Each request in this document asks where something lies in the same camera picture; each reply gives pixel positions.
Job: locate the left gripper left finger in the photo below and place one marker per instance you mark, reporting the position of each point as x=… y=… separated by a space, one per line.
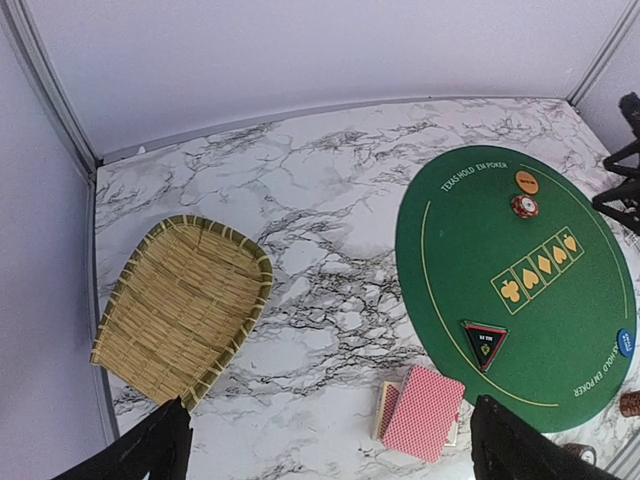
x=156 y=448

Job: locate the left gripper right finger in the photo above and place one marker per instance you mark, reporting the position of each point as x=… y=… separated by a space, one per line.
x=506 y=447

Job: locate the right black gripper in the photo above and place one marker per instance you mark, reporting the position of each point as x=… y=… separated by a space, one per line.
x=621 y=203

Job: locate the orange big blind button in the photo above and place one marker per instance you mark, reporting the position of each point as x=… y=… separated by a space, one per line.
x=527 y=182

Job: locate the red chips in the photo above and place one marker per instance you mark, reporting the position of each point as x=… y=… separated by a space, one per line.
x=524 y=206

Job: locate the triangular all-in dealer button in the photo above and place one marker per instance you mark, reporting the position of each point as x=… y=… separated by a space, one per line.
x=485 y=342

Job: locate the blue small blind button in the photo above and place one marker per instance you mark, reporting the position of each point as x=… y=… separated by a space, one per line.
x=626 y=342

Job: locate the black poker chip stack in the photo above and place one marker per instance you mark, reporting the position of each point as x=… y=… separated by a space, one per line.
x=582 y=457

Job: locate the red poker chip stack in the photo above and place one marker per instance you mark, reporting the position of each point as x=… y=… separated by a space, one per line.
x=629 y=404

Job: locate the red playing card deck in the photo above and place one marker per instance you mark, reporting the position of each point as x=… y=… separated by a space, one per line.
x=419 y=415

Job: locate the round green poker mat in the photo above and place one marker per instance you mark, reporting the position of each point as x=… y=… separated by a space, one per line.
x=561 y=283

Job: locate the woven bamboo tray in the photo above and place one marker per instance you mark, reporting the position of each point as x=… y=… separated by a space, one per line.
x=184 y=304

